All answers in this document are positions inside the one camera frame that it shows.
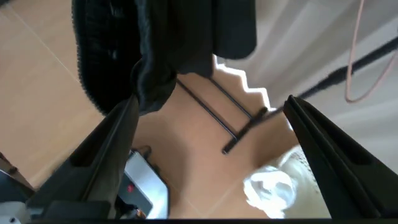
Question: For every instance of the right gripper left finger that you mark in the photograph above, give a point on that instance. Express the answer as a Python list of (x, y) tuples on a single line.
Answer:
[(99, 186)]

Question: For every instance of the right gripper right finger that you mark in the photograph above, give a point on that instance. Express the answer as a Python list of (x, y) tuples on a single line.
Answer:
[(342, 183)]

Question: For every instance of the black shorts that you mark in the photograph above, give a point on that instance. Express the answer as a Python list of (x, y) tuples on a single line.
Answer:
[(124, 46)]

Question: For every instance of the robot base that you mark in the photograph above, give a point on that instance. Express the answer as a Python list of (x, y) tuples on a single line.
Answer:
[(146, 177)]

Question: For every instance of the black clothes rack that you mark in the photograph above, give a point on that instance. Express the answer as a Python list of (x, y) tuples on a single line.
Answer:
[(245, 127)]

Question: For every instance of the pink clothes hanger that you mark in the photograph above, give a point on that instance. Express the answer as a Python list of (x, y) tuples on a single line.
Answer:
[(351, 62)]

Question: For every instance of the white garment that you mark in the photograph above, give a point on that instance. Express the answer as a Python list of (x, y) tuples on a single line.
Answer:
[(270, 189)]

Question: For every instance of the beige curtain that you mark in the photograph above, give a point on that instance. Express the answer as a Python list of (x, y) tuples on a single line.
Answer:
[(295, 46)]

